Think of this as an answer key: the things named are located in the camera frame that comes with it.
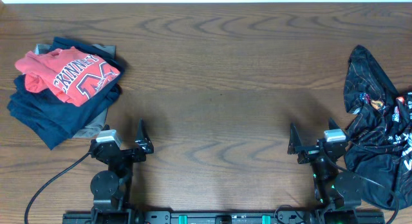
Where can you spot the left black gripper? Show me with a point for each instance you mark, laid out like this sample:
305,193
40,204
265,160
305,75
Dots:
125,152

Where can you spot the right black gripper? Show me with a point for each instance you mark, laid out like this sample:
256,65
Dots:
296,147

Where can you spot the black printed cycling jersey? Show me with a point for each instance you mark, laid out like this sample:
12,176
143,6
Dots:
380,133

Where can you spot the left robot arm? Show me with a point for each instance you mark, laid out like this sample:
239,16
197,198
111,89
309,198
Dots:
111,188

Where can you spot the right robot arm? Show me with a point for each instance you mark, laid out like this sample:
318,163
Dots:
336,191

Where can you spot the grey folded shirt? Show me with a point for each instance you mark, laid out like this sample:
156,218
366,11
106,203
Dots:
96,125

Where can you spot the navy folded shirt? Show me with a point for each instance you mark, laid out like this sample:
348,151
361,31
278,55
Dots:
53,120

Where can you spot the red folded t-shirt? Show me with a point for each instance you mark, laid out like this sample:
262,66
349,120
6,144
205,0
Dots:
71,75

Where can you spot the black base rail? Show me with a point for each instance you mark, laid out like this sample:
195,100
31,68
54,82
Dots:
278,217

